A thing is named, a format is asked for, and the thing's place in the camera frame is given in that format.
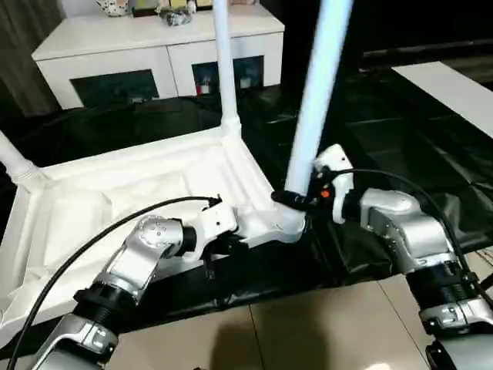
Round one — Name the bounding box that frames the white plastic table leg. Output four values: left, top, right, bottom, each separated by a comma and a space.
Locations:
213, 0, 243, 133
0, 130, 43, 190
283, 0, 355, 217

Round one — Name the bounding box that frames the white plastic table top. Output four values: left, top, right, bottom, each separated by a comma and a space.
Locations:
0, 115, 309, 325

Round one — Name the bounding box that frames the black work mat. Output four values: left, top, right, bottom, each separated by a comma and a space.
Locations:
0, 76, 493, 348

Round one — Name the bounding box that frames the white side table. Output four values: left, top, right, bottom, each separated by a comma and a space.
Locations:
391, 63, 493, 139

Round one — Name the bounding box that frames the dark low bench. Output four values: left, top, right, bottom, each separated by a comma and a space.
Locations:
361, 38, 493, 77

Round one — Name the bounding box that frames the white sideboard cabinet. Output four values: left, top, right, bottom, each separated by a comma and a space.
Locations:
31, 7, 286, 112

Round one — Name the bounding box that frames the grey tangled bundle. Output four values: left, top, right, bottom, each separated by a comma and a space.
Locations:
159, 10, 193, 29

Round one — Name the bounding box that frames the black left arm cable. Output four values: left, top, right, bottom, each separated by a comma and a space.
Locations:
5, 195, 223, 370

